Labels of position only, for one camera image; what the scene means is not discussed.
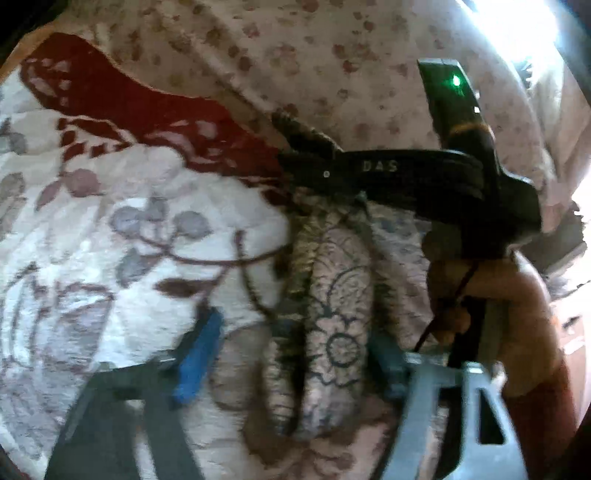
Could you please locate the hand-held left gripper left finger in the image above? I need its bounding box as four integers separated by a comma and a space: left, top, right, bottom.
44, 307, 225, 480

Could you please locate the white small-flower quilt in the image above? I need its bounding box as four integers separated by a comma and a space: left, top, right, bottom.
83, 0, 591, 234

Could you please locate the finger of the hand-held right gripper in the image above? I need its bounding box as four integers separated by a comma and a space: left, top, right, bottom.
276, 138, 355, 205

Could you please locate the person's right forearm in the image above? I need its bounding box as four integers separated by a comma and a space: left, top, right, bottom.
502, 355, 583, 480

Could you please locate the dark cord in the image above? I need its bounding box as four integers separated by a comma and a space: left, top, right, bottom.
413, 261, 478, 354

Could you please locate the person's right hand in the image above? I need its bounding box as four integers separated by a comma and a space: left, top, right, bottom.
425, 231, 563, 398

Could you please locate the red white floral blanket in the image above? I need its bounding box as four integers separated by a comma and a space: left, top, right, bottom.
0, 31, 462, 480

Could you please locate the blue pink floral garment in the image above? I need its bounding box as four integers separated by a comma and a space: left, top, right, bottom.
208, 115, 446, 464

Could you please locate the window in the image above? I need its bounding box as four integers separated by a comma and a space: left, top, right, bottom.
462, 0, 571, 56

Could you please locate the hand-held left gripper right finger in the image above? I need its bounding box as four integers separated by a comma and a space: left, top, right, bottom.
367, 335, 529, 480

